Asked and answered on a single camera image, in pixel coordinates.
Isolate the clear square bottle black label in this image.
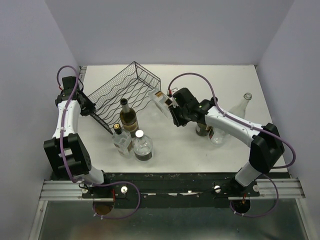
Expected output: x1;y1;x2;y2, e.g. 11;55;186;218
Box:
148;87;172;119

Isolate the black wire wine rack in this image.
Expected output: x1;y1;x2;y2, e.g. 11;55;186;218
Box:
88;61;161;134

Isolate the olive green wine bottle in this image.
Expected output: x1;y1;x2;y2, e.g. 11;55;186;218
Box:
119;98;139;138

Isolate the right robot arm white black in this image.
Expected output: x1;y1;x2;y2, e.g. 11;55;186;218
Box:
168;87;285;196

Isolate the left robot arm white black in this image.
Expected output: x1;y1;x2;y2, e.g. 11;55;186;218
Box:
43;76;111;198

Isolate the green open wine bottle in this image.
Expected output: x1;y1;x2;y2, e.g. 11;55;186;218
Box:
195;122;212;137

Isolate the round clear flask bottle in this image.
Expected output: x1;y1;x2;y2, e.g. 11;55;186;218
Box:
208;127;230;147

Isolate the square clear bottle dark cap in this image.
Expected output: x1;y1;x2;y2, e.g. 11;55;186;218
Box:
112;123;133;158

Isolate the round clear bottle silver cap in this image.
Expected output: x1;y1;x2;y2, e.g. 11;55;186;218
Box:
133;130;153;162

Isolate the tall clear frosted bottle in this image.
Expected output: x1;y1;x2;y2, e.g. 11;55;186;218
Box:
227;92;252;119

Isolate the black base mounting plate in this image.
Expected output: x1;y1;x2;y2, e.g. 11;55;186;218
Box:
79;172;290;212

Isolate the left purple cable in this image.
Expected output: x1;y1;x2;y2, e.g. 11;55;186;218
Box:
56;65;143;221

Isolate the purple cable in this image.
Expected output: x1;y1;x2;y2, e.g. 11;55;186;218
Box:
56;65;143;221
166;72;298;217

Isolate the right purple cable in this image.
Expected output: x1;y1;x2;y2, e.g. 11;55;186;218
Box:
166;72;298;217

